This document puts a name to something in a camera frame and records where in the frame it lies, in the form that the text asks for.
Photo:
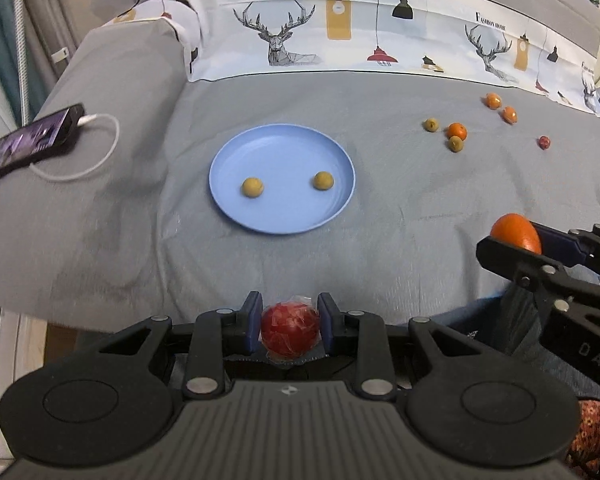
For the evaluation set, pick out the black smartphone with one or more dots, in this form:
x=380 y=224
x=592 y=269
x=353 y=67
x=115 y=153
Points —
x=25 y=140

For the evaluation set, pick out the floral patterned clothing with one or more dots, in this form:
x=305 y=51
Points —
x=595 y=440

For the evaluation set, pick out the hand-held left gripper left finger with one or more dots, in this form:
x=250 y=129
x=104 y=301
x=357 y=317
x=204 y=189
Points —
x=252 y=325

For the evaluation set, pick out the small green fruit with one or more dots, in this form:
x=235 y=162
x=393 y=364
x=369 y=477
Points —
x=431 y=124
x=455 y=144

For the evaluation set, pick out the yellow-green round fruit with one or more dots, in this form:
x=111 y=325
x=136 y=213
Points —
x=252 y=188
x=323 y=180

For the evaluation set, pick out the blue round plate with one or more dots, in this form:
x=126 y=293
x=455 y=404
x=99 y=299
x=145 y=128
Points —
x=280 y=160

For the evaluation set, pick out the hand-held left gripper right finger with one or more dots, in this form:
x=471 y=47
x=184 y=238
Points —
x=327 y=325

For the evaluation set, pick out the grey curtain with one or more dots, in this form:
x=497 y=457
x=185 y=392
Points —
x=45 y=20

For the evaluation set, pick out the grey bed sheet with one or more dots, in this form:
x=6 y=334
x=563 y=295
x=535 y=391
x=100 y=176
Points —
x=380 y=260

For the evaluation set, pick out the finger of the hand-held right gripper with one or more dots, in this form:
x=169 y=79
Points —
x=510 y=260
x=560 y=245

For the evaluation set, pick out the small dark red fruit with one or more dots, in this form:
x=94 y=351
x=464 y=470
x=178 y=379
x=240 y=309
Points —
x=544 y=142

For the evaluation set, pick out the small orange fruit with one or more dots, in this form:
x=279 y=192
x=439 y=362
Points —
x=510 y=114
x=492 y=100
x=457 y=131

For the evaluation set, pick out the printed deer and lamp cloth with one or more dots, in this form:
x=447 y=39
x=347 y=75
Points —
x=430 y=10

